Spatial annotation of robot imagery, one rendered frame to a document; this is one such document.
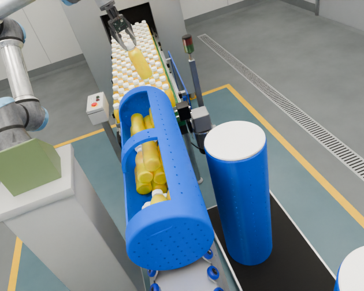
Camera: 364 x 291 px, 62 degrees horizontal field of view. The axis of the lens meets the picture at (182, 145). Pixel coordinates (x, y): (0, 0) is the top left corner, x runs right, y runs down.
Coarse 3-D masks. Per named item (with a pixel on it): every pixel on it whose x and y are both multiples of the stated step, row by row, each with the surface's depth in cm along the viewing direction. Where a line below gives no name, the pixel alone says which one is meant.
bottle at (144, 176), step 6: (138, 156) 130; (138, 162) 127; (138, 168) 125; (144, 168) 123; (138, 174) 123; (144, 174) 123; (150, 174) 123; (138, 180) 124; (144, 180) 125; (150, 180) 125
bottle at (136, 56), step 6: (132, 48) 142; (138, 48) 144; (132, 54) 143; (138, 54) 143; (132, 60) 145; (138, 60) 144; (144, 60) 147; (138, 66) 146; (144, 66) 147; (138, 72) 149; (144, 72) 149; (150, 72) 151; (144, 78) 151
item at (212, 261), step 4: (208, 260) 106; (212, 260) 107; (212, 264) 106; (216, 264) 107; (208, 276) 100; (220, 276) 104; (212, 280) 100; (216, 280) 101; (220, 280) 102; (220, 284) 101; (224, 288) 101
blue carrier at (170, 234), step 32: (128, 96) 152; (160, 96) 151; (128, 128) 166; (160, 128) 125; (128, 160) 141; (128, 192) 122; (192, 192) 100; (128, 224) 95; (160, 224) 89; (192, 224) 92; (128, 256) 96; (160, 256) 99; (192, 256) 102
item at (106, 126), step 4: (104, 124) 192; (108, 124) 192; (104, 128) 194; (108, 128) 194; (108, 132) 196; (112, 132) 197; (108, 136) 198; (112, 136) 198; (112, 140) 200; (116, 140) 202; (112, 144) 202; (116, 144) 203; (116, 148) 205; (120, 148) 208; (116, 152) 207; (120, 152) 207; (120, 156) 209; (120, 160) 211
